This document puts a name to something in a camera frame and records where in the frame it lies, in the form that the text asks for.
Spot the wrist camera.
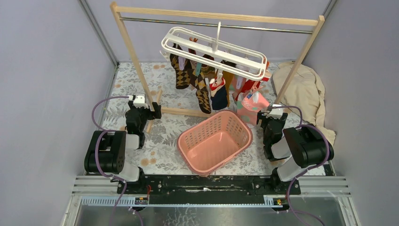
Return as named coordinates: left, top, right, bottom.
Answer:
left=128, top=94, right=148, bottom=109
left=266, top=104, right=284, bottom=119

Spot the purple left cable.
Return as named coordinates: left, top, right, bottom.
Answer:
left=91, top=96, right=144, bottom=226

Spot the pink patterned sock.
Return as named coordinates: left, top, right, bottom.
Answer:
left=237, top=91, right=270, bottom=126

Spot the mustard yellow sock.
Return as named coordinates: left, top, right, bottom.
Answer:
left=221, top=60, right=237, bottom=107

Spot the beige cloth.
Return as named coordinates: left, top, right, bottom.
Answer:
left=280, top=65, right=336, bottom=145

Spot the red snowflake sock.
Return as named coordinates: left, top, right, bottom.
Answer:
left=232, top=80, right=261, bottom=102

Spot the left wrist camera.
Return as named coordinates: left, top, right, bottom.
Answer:
left=128, top=94, right=148, bottom=109

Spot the floral patterned mat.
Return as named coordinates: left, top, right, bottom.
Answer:
left=102, top=62, right=283, bottom=175

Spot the white plastic clip hanger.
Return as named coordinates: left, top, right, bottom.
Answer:
left=161, top=24, right=271, bottom=81

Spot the brown argyle sock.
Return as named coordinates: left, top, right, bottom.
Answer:
left=187, top=65, right=211, bottom=114
left=169, top=54, right=190, bottom=89

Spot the wooden clothes rack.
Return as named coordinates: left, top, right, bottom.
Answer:
left=110, top=1, right=326, bottom=134

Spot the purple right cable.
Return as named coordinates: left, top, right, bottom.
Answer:
left=277, top=105, right=330, bottom=226

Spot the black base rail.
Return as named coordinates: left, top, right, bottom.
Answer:
left=117, top=175, right=301, bottom=204

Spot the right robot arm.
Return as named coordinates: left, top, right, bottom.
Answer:
left=257, top=112, right=334, bottom=194

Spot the navy sock red cuff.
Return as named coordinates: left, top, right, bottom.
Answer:
left=210, top=78, right=228, bottom=110

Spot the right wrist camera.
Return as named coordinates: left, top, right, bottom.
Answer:
left=266, top=104, right=284, bottom=119

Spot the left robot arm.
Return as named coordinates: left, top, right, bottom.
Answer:
left=84, top=101, right=161, bottom=194

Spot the pink laundry basket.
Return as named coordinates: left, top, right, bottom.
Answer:
left=176, top=110, right=253, bottom=177

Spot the purple cable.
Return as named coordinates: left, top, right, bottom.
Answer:
left=277, top=105, right=330, bottom=226
left=91, top=96, right=144, bottom=226

